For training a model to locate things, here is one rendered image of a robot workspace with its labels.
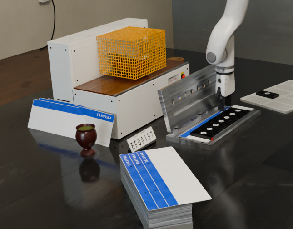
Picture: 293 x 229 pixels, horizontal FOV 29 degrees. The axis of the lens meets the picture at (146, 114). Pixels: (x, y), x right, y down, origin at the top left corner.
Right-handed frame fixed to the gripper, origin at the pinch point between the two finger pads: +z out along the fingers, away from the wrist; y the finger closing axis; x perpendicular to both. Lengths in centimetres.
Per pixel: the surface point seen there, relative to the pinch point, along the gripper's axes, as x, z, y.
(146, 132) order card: 10.3, -0.8, -44.9
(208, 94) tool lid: 5.7, -5.2, -4.7
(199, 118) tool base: 3.4, 1.7, -16.1
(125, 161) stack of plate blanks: -5, -5, -78
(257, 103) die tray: -8.1, 3.2, 16.6
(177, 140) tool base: 0.2, 3.0, -38.3
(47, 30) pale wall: 173, -6, 63
